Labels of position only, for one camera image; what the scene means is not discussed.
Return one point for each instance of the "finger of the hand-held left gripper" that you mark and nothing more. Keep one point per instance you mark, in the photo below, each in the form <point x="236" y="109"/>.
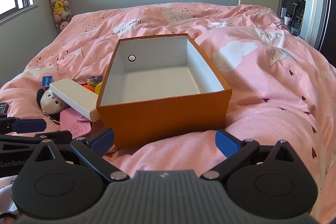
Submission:
<point x="29" y="124"/>
<point x="57" y="135"/>

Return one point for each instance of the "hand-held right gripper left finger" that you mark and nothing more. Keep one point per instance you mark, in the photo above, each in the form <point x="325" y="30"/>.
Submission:
<point x="101" y="141"/>

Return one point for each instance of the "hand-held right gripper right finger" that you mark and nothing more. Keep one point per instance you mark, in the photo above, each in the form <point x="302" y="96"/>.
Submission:
<point x="227" y="144"/>

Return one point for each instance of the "pink pouch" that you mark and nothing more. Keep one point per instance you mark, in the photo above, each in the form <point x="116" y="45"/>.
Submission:
<point x="72" y="124"/>

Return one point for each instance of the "small white box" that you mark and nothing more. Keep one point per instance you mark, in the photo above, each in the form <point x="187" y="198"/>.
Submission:
<point x="71" y="95"/>

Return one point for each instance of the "blue name tag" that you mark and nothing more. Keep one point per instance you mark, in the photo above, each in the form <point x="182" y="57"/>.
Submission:
<point x="47" y="81"/>

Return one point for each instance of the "yellow tape measure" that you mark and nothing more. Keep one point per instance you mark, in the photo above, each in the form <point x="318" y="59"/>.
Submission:
<point x="99" y="87"/>

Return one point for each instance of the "calico cat plush blue outfit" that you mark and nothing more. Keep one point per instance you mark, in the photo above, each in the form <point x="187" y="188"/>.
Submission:
<point x="86" y="86"/>

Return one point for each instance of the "dark picture card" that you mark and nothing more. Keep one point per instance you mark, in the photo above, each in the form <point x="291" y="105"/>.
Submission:
<point x="93" y="79"/>

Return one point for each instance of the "orange cardboard box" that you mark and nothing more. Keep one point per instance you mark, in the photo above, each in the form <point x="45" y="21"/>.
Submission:
<point x="162" y="119"/>

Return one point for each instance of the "pink printed blanket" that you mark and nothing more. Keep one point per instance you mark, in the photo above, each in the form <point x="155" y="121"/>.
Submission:
<point x="262" y="82"/>

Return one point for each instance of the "column of plush toys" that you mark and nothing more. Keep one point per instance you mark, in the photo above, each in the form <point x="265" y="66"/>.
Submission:
<point x="60" y="3"/>

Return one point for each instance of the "white bin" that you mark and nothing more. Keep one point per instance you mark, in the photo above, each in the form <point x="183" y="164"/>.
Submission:
<point x="287" y="21"/>

